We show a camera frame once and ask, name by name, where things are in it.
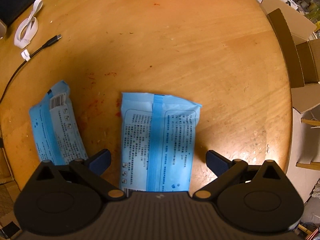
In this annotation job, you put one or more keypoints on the brown cardboard box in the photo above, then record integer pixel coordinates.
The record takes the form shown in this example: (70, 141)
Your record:
(9, 193)

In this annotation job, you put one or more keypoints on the open cardboard box beside table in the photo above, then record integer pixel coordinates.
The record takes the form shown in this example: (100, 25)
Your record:
(301, 54)

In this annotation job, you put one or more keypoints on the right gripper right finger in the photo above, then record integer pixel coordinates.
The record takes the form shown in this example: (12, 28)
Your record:
(228, 172)

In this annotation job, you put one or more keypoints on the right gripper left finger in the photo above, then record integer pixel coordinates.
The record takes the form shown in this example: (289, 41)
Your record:
(90, 170)

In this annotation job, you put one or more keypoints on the blue wipes packet with barcode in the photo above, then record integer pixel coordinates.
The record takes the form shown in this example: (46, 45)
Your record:
(54, 127)

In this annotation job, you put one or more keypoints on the white elastic band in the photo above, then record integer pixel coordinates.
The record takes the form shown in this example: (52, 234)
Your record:
(28, 28)

